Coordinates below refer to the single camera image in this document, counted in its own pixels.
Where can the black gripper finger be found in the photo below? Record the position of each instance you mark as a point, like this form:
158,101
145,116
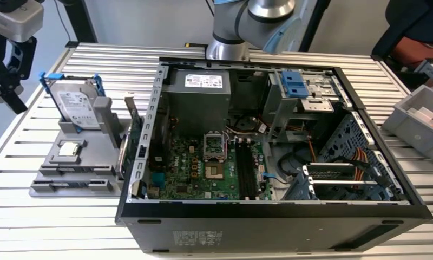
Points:
2,86
30,57

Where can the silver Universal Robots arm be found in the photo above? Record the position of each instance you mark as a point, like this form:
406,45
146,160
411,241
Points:
231,24

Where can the RAM slot with white latches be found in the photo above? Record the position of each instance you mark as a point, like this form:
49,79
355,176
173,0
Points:
245,168
255,168

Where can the hard disk in blue carrier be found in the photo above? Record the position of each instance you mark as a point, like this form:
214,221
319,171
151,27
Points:
77,105

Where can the silver CPU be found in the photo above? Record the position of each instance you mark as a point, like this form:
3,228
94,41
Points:
69,149

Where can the grey parts rack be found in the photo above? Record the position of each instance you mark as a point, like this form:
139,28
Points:
94,157

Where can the green graphics card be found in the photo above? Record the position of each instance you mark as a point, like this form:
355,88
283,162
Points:
134,140

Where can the yellow tipped black plug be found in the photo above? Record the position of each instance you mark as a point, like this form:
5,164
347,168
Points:
191,44

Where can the grey power supply unit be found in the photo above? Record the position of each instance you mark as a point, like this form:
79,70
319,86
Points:
199,113

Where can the teal port block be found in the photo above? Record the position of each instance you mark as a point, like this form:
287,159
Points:
158,181

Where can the gold choke coil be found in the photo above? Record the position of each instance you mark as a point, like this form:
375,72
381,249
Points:
194,174
195,168
195,161

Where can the black square chip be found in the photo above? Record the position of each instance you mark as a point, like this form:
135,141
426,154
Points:
183,189

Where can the green motherboard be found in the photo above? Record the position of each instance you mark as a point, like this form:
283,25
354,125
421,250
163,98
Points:
187,184

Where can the metal locking lever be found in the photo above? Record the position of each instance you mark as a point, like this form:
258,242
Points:
226,146

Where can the CPU socket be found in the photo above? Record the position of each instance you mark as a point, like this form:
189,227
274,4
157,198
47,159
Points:
215,170

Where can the grey metal drive cage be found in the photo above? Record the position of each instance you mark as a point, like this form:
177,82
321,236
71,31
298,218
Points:
274,119

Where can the blue plastic bay latch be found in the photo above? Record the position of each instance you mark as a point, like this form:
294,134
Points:
294,84

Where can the black PC case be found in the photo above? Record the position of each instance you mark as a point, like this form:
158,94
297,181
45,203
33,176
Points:
238,235

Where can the perforated metal disk bay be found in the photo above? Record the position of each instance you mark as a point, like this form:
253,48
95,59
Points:
343,135

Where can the person in dark top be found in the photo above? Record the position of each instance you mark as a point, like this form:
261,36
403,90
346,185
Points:
419,16

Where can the grey plastic bin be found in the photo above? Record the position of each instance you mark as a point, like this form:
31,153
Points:
415,135

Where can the white block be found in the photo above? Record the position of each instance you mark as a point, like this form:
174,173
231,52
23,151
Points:
425,112

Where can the black frame post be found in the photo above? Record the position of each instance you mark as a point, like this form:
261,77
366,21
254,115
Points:
318,24
82,19

